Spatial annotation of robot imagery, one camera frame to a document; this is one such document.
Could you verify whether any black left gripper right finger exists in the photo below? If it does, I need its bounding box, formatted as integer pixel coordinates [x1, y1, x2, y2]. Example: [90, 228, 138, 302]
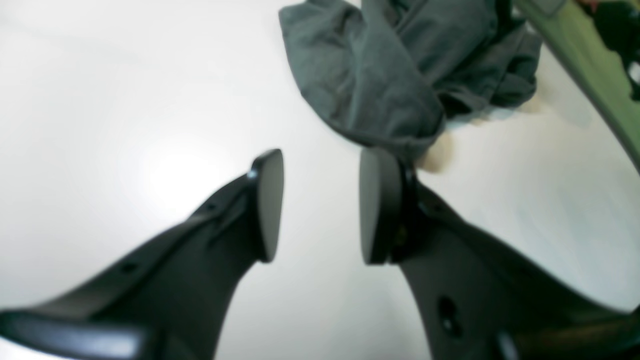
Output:
[359, 147, 640, 360]

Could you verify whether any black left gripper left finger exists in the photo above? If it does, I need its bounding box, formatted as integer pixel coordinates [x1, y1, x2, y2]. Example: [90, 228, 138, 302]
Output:
[1, 149, 285, 360]

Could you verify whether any dark grey t-shirt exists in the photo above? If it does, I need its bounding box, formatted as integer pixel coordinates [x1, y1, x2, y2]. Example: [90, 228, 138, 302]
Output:
[278, 0, 543, 160]

